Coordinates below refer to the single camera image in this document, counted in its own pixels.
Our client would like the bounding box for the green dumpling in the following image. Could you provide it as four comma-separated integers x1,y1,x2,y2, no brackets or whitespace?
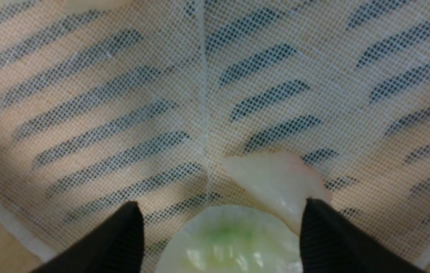
155,205,304,273

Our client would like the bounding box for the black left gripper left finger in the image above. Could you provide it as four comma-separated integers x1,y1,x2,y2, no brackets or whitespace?
33,201,144,273

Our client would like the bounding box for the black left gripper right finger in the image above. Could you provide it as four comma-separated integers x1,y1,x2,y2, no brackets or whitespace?
300,198,423,273

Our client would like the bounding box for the white mesh steamer liner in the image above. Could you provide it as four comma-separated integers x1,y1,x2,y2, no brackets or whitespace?
0,0,430,273

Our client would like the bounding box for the pink dumpling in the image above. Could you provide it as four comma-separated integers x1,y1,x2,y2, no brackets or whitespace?
221,151,332,234

